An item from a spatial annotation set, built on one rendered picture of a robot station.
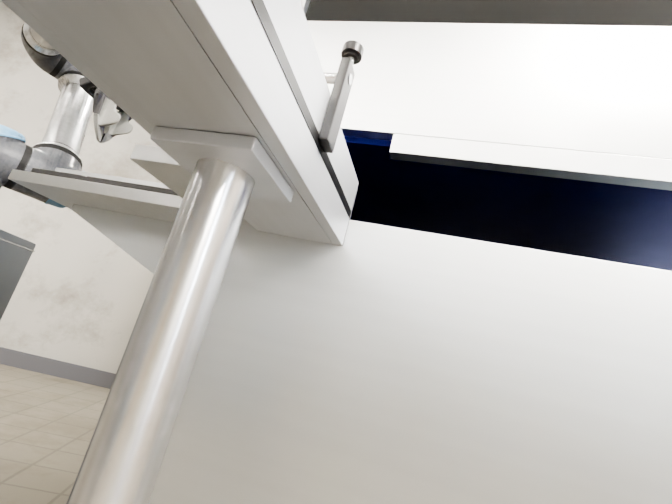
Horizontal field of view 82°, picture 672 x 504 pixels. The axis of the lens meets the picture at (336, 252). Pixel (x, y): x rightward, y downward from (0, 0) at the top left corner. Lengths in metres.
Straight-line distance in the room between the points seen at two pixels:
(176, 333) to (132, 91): 0.17
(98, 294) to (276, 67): 3.69
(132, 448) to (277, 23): 0.29
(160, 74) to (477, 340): 0.39
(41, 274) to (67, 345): 0.64
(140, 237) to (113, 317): 3.09
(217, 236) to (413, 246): 0.26
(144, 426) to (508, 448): 0.34
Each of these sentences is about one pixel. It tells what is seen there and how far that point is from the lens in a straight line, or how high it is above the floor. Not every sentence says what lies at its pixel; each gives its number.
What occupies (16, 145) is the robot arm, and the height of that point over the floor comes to 0.99.
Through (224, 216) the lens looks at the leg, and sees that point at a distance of 0.31.
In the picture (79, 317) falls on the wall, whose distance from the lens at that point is 3.94.
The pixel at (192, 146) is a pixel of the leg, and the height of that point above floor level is 0.83.
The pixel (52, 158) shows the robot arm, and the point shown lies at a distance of 1.22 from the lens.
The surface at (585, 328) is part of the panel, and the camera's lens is 0.49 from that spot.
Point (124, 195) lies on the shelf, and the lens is 0.71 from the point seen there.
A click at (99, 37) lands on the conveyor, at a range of 0.28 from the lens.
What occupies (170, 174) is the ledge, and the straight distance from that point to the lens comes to 0.50.
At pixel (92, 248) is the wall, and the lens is 3.99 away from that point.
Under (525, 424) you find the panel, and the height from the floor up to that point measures 0.69.
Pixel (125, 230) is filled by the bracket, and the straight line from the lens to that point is 0.80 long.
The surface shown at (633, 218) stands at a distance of 0.72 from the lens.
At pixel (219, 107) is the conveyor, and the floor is 0.84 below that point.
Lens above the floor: 0.71
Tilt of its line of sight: 15 degrees up
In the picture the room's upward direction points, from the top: 15 degrees clockwise
